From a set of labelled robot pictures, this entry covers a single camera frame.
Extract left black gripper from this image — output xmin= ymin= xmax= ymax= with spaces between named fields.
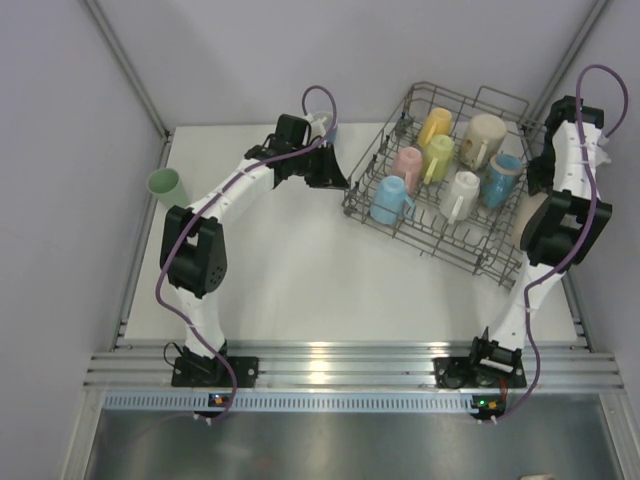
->
xmin=290 ymin=142 xmax=348 ymax=190

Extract beige tumbler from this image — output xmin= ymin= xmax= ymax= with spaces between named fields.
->
xmin=511 ymin=192 xmax=547 ymax=249

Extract blue butterfly mug orange inside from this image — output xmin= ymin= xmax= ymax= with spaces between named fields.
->
xmin=481 ymin=154 xmax=523 ymax=210

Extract light blue mug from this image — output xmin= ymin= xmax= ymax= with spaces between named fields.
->
xmin=369 ymin=175 xmax=416 ymax=226

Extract floral cream mug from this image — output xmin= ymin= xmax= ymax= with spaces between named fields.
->
xmin=460 ymin=113 xmax=507 ymax=171

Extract pink mug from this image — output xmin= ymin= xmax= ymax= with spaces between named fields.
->
xmin=390 ymin=147 xmax=423 ymax=194

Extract white mug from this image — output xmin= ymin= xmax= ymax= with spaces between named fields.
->
xmin=439 ymin=171 xmax=480 ymax=224

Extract pale yellow-green mug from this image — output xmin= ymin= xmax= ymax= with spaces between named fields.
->
xmin=423 ymin=134 xmax=455 ymax=185

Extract yellow mug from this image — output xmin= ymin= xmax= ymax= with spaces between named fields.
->
xmin=417 ymin=107 xmax=452 ymax=149

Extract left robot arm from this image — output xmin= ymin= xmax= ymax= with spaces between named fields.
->
xmin=159 ymin=114 xmax=349 ymax=388

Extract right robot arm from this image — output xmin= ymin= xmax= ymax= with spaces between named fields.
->
xmin=434 ymin=96 xmax=612 ymax=389

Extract dark blue mug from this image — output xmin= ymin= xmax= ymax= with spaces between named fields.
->
xmin=324 ymin=112 xmax=338 ymax=144

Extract green tumbler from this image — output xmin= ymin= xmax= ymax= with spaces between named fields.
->
xmin=147 ymin=168 xmax=191 ymax=209

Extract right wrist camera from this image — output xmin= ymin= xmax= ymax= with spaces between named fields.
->
xmin=595 ymin=134 xmax=612 ymax=166

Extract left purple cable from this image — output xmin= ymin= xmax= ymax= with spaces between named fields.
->
xmin=154 ymin=85 xmax=339 ymax=419

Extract grey wire dish rack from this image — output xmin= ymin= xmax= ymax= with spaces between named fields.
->
xmin=342 ymin=81 xmax=544 ymax=289

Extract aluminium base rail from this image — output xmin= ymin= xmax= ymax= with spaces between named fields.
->
xmin=83 ymin=341 xmax=624 ymax=393

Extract perforated cable tray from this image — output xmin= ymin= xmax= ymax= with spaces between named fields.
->
xmin=102 ymin=390 xmax=505 ymax=414

